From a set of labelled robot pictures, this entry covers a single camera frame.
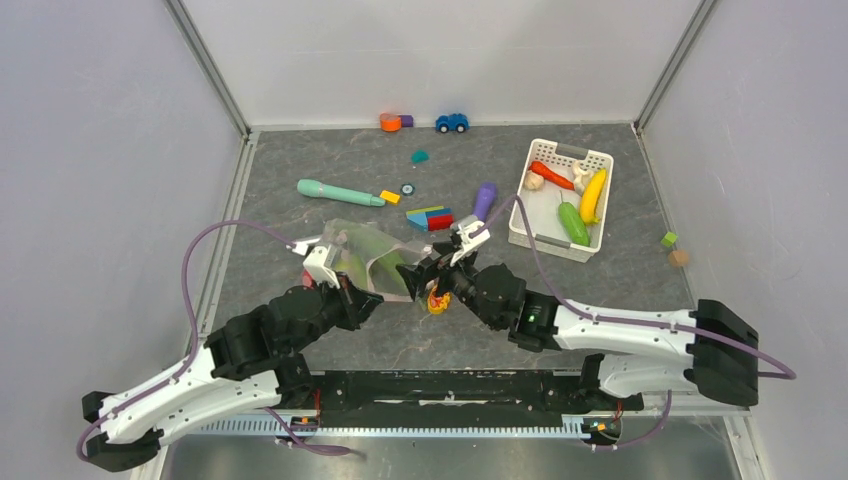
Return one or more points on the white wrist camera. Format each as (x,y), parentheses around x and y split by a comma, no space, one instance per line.
(318,264)
(471,233)

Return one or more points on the clear polka dot zip bag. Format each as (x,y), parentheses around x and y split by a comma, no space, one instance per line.
(417,250)

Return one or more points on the orange round toy slice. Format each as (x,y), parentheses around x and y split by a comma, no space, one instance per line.
(438,304)

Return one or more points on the purple toy microphone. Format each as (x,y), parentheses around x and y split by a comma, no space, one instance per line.
(484,200)

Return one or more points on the white toy mushroom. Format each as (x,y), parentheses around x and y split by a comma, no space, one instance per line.
(581,177)

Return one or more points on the blue red green brick stack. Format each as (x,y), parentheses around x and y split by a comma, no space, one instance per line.
(433,218)

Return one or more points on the small green cube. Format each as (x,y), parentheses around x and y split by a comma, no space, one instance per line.
(669,240)

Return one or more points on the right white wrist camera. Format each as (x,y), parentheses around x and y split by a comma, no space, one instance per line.
(471,233)

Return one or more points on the white perforated plastic basket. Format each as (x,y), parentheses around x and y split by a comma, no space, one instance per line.
(541,206)

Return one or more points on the mint green toy microphone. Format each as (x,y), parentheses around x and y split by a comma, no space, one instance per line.
(315,189)

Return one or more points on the short green toy gourd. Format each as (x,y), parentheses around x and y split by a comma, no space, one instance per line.
(573,224)

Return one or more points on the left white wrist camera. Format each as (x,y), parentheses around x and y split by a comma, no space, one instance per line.
(318,264)

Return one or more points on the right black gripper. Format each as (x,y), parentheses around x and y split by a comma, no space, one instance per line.
(418,275)

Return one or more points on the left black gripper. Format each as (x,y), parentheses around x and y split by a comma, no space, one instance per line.
(357,303)

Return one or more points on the tan wooden cube right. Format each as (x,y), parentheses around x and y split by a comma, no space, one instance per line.
(678,258)

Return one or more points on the red toy chili pepper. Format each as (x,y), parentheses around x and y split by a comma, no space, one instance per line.
(549,175)

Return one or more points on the yellow small brick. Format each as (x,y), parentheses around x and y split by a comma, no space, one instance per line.
(390,197)

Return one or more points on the teal small block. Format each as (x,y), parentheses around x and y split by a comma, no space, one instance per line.
(419,157)

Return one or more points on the orange and purple block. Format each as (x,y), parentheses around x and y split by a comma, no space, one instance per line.
(390,122)

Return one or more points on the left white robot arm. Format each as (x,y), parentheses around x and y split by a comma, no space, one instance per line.
(254,361)

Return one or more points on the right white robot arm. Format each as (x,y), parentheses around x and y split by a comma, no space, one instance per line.
(708,350)

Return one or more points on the blue toy car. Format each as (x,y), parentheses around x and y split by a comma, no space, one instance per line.
(455,122)

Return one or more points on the yellow toy banana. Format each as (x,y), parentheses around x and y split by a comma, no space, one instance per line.
(590,198)

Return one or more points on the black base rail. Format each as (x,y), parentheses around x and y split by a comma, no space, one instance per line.
(451,399)

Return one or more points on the white toy garlic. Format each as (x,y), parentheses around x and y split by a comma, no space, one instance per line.
(533,181)

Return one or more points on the small round teal gear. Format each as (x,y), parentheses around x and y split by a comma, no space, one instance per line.
(407,189)

